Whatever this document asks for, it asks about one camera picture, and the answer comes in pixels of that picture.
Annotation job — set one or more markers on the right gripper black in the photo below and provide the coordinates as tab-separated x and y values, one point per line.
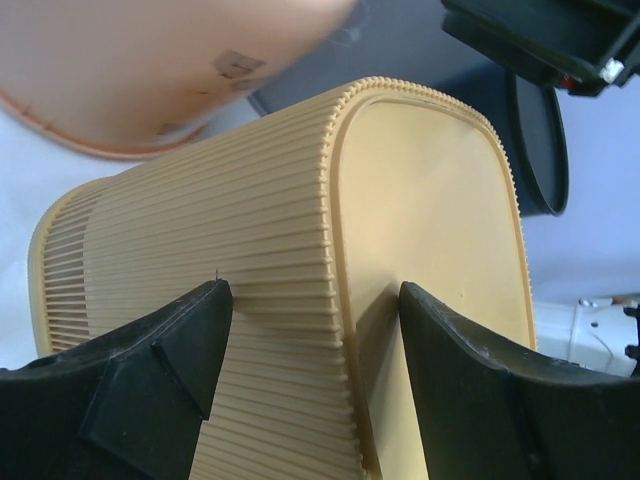
582	47

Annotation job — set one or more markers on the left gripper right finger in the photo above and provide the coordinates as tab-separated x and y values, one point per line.
489	408

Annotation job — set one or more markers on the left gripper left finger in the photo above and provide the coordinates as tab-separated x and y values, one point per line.
128	404

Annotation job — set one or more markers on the tan mesh square basket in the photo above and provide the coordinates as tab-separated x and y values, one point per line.
315	215

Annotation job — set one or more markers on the dark navy round bin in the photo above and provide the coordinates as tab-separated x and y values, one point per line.
539	148

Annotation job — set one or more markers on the tan round bin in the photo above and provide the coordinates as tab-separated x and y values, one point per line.
134	79

